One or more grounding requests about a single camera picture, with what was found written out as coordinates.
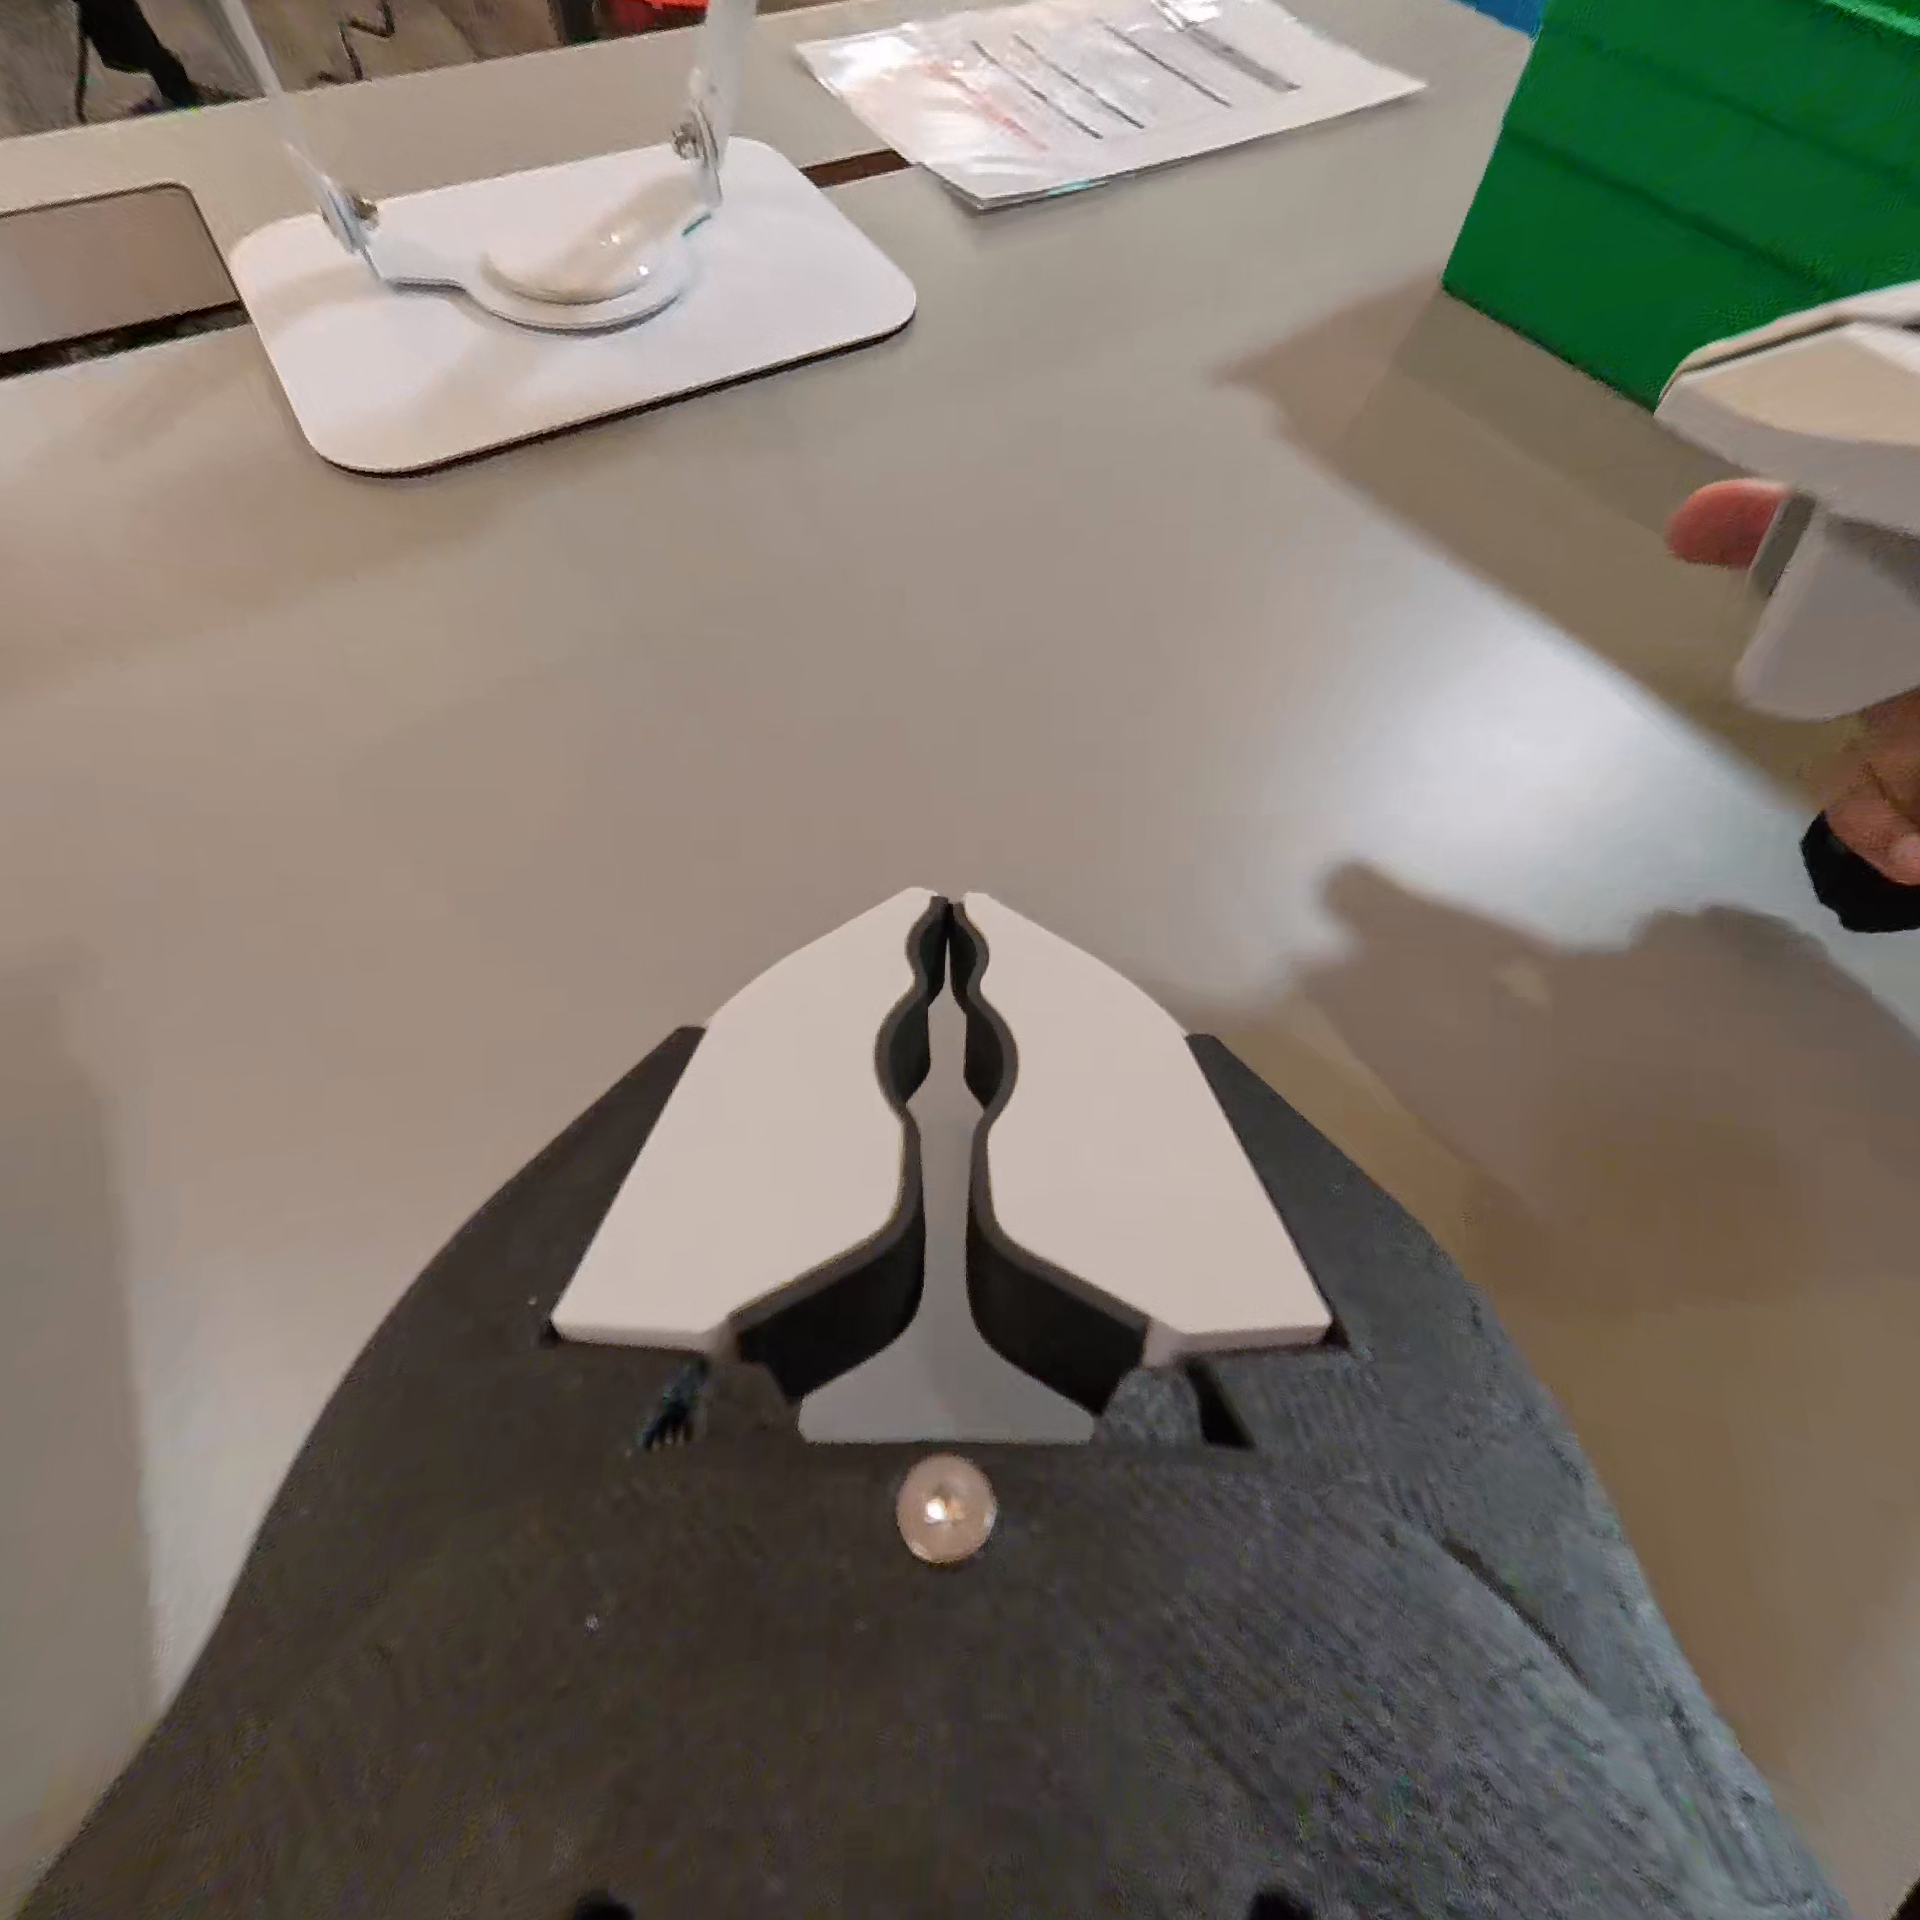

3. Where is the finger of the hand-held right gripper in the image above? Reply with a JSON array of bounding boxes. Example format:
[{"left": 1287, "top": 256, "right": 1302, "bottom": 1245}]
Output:
[
  {"left": 1673, "top": 284, "right": 1920, "bottom": 370},
  {"left": 1658, "top": 327, "right": 1920, "bottom": 543}
]

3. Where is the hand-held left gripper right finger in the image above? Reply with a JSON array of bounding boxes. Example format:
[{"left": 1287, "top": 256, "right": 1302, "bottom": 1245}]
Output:
[{"left": 959, "top": 887, "right": 1339, "bottom": 1373}]

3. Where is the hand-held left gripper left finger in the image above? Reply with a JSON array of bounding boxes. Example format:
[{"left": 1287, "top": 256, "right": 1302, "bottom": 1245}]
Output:
[{"left": 545, "top": 882, "right": 959, "bottom": 1365}]

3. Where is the person's right forearm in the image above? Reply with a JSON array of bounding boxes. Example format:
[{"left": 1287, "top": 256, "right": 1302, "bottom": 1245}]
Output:
[{"left": 1800, "top": 807, "right": 1920, "bottom": 937}]

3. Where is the person's right hand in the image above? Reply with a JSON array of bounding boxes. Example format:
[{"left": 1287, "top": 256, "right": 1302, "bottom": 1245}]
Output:
[{"left": 1660, "top": 476, "right": 1920, "bottom": 887}]

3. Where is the green plastic bin stack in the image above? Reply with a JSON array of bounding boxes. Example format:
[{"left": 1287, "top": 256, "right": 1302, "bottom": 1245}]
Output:
[{"left": 1436, "top": 0, "right": 1920, "bottom": 405}]

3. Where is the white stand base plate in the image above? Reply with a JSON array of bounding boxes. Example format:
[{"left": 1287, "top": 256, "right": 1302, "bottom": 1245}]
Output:
[{"left": 222, "top": 145, "right": 923, "bottom": 478}]

